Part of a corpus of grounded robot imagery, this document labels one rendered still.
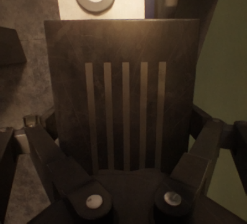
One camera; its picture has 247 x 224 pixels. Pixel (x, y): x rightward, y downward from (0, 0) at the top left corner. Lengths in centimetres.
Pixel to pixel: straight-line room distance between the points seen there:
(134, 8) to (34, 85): 158
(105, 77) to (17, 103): 198
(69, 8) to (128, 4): 17
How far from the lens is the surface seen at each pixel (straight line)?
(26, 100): 206
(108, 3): 54
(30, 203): 277
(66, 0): 58
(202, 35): 69
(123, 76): 15
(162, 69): 16
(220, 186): 59
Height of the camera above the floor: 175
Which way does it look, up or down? 74 degrees down
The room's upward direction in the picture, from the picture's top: 174 degrees clockwise
